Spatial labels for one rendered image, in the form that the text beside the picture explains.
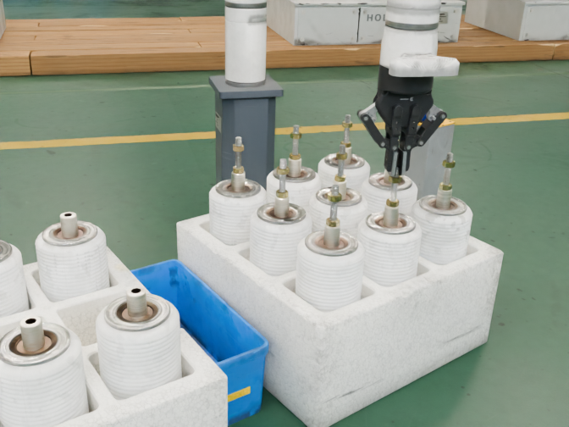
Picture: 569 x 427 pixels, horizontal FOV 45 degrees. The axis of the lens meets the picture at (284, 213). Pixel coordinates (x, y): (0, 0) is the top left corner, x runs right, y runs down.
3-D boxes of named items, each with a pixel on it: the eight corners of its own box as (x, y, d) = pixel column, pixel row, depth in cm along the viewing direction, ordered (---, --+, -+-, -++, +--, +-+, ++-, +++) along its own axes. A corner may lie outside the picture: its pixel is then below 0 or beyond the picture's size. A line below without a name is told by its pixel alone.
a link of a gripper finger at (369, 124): (361, 107, 97) (386, 135, 99) (351, 115, 97) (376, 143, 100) (367, 112, 94) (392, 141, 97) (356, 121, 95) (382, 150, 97)
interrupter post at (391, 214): (395, 221, 105) (398, 202, 104) (400, 228, 103) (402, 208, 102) (380, 222, 105) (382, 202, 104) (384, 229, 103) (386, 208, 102)
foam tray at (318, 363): (179, 310, 126) (175, 221, 118) (339, 253, 148) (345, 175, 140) (315, 435, 98) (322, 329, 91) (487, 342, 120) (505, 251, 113)
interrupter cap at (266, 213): (272, 202, 111) (272, 197, 110) (314, 213, 107) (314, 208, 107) (247, 219, 105) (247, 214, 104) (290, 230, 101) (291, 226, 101)
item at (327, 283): (333, 377, 99) (341, 267, 91) (279, 352, 104) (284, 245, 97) (367, 346, 106) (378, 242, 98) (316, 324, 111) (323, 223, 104)
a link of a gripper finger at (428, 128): (444, 110, 96) (412, 141, 97) (451, 119, 97) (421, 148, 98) (436, 105, 99) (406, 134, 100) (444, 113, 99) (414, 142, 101)
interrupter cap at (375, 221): (407, 213, 108) (408, 210, 108) (422, 235, 101) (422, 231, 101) (360, 215, 107) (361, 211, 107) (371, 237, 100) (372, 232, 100)
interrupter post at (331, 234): (334, 251, 96) (334, 230, 95) (319, 246, 97) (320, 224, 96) (343, 245, 98) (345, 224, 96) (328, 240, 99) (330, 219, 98)
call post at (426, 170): (386, 262, 145) (402, 119, 132) (410, 253, 149) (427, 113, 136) (411, 276, 140) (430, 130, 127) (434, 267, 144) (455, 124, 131)
